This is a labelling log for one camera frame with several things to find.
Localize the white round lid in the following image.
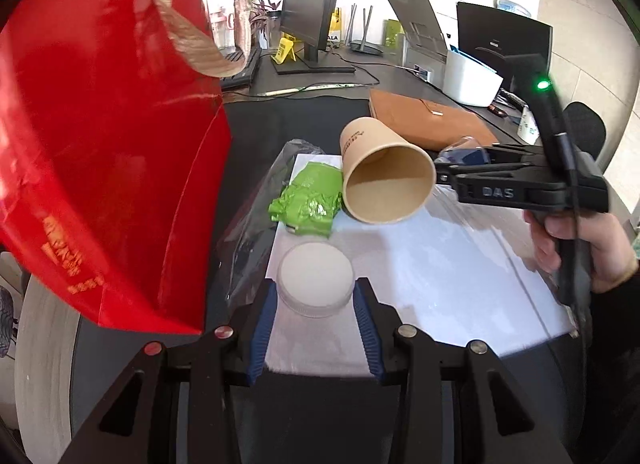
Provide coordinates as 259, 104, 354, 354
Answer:
276, 242, 356, 319

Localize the black keyboard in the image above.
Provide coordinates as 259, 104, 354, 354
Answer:
220, 47, 262, 91

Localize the white paper cup green print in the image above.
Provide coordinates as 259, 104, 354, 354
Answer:
518, 106, 540, 146

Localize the yellow snack bag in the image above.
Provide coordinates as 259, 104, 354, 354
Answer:
328, 8, 343, 48

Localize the black office chair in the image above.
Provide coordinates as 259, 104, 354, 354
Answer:
563, 101, 606, 168

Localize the black monitor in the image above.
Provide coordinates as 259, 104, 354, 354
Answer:
274, 0, 355, 75
457, 2, 553, 96

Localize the white paper stack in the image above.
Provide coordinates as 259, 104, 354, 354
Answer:
219, 138, 576, 378

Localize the white printer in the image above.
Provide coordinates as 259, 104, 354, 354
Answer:
388, 0, 502, 108

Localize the purple leaf plant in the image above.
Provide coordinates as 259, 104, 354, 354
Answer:
250, 0, 282, 50

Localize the brown leather notebook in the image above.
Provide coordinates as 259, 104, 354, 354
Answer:
369, 89, 498, 151

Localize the person's right hand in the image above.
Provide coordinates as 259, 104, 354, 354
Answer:
523, 209, 640, 294

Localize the black wifi router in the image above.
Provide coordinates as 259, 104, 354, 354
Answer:
349, 7, 383, 57

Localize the black monitor right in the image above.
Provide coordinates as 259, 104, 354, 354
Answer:
457, 2, 553, 96

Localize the yellow phone stand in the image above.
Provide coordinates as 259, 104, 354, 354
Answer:
271, 34, 296, 65

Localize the brown paper cup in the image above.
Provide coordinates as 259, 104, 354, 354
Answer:
340, 116, 436, 224

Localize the red paper gift bag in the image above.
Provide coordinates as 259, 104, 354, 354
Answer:
1, 0, 250, 334

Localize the green crumpled wrapper left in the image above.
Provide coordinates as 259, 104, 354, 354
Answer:
268, 162, 343, 238

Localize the black monitor left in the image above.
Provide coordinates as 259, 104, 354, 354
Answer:
274, 0, 355, 75

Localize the black desk mat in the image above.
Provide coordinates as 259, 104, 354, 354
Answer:
63, 98, 570, 463

